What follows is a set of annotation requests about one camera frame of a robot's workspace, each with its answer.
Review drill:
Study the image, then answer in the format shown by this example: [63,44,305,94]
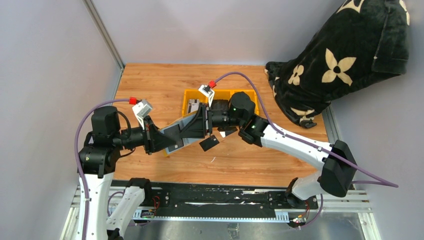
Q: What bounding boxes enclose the right yellow plastic bin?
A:
[231,89,260,115]

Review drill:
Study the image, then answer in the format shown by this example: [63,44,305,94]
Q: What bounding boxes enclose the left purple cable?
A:
[74,96,138,240]

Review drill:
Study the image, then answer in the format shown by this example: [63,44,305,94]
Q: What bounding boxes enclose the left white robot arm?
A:
[74,105,177,240]

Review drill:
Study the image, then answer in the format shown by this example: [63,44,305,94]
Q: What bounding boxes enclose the middle yellow plastic bin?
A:
[206,89,235,103]

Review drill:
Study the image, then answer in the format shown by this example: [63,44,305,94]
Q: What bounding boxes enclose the purple cable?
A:
[74,96,138,240]
[208,71,399,189]

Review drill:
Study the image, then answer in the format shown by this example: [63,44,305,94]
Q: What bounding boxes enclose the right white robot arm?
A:
[182,91,357,209]

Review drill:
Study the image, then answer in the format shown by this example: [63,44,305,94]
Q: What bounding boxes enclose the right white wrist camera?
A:
[198,84,215,107]

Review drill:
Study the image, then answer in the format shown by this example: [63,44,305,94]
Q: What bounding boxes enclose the black credit card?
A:
[163,125,184,152]
[199,135,220,152]

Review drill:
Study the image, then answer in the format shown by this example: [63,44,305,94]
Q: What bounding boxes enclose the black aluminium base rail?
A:
[128,182,372,231]

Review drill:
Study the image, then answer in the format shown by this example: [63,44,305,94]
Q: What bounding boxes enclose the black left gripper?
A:
[113,115,177,154]

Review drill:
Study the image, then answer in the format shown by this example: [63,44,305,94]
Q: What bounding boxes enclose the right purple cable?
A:
[208,71,399,189]

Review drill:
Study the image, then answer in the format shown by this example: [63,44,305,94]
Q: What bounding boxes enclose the black cards in middle bin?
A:
[210,99,229,111]

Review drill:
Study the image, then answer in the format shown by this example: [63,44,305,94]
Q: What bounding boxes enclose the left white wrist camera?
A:
[131,99,153,130]

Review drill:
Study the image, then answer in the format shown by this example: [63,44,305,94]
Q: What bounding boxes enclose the left yellow plastic bin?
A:
[181,89,208,116]

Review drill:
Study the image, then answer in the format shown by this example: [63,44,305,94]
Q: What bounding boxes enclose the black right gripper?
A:
[179,102,244,139]

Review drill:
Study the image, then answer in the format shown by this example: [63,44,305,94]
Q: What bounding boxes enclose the black floral plush blanket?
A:
[264,0,410,129]

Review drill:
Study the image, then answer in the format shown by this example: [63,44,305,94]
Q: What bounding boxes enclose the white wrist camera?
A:
[131,99,153,130]
[198,84,215,107]

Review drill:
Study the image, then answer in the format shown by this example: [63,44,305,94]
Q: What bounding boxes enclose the white cards in left bin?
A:
[186,99,202,114]

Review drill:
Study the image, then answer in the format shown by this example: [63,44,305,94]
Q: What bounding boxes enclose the yellow plastic bin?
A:
[206,89,235,103]
[231,89,260,115]
[181,89,208,116]

